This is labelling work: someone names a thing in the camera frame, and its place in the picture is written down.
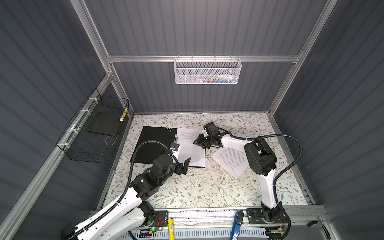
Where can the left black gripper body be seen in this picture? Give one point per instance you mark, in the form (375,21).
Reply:
(178,169)

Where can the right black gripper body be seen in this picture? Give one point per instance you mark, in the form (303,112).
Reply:
(209,140)

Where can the printed paper sheet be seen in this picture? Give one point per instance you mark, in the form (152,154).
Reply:
(185,138)
(232,156)

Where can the teal black clip folder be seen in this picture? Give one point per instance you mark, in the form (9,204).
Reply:
(150,151)

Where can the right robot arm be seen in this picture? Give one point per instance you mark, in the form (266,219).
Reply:
(261,159)

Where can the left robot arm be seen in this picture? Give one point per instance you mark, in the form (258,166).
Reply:
(131,209)

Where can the yellow tube at front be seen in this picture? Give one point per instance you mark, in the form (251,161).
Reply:
(171,229)

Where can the pens in white basket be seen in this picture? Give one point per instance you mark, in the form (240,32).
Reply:
(230,79)

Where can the yellow marker in basket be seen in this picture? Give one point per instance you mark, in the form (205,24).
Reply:
(123,114)

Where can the black notebook in basket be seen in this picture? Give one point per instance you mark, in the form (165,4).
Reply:
(105,124)

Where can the black pliers front right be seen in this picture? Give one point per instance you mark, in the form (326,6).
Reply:
(322,226)

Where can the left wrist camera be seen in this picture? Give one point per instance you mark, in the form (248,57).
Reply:
(174,146)

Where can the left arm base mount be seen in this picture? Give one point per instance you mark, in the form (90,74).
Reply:
(159,220)

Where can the white wire mesh basket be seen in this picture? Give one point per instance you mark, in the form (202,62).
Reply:
(191,71)

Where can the blue handled tool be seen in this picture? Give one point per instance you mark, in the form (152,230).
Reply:
(238,221)

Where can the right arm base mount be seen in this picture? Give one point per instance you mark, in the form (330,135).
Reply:
(267,216)

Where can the black wire basket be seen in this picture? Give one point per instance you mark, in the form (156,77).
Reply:
(79,145)

